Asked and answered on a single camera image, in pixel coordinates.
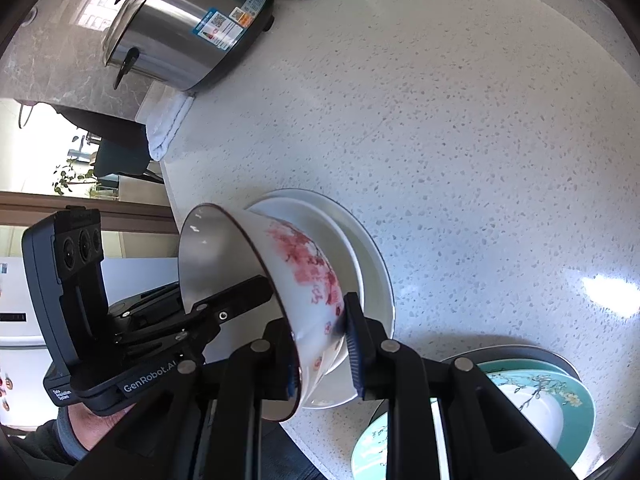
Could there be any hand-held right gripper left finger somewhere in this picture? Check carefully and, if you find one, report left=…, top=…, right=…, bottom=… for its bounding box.
left=65, top=317, right=301, bottom=480

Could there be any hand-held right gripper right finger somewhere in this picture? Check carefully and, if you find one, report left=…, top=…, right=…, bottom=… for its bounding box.
left=342, top=292, right=581, bottom=480

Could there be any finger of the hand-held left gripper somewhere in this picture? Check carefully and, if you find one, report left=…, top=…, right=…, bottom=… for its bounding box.
left=175, top=274, right=275, bottom=356
left=111, top=282, right=183, bottom=318

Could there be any large oval white bowl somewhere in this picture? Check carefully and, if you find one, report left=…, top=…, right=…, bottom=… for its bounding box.
left=265, top=187, right=396, bottom=409

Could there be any pink floral white bowl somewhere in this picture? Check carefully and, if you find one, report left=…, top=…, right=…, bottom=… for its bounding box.
left=178, top=203, right=351, bottom=422

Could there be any round white bowl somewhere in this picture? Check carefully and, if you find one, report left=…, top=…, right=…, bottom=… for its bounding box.
left=247, top=195, right=364, bottom=377

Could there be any dark grey plate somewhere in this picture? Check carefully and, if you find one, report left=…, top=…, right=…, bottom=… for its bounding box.
left=439, top=344, right=584, bottom=378

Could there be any teal floral plate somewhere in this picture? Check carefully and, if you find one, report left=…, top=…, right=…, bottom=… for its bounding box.
left=350, top=367, right=597, bottom=480
left=442, top=355, right=588, bottom=391

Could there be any person's left forearm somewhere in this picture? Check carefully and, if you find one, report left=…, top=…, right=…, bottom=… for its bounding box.
left=0, top=402, right=136, bottom=480

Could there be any white refrigerator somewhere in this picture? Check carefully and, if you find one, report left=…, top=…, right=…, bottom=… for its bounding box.
left=0, top=256, right=51, bottom=428

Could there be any green potted plant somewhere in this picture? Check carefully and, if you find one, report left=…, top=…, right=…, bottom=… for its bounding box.
left=51, top=159, right=98, bottom=197

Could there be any dark chair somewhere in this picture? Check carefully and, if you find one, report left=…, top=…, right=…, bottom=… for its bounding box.
left=94, top=135, right=152, bottom=179

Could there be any white towel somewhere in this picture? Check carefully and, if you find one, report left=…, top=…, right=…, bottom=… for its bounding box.
left=145, top=92, right=195, bottom=162

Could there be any stainless steel rice cooker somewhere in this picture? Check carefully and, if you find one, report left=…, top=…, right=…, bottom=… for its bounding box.
left=102, top=0, right=276, bottom=93

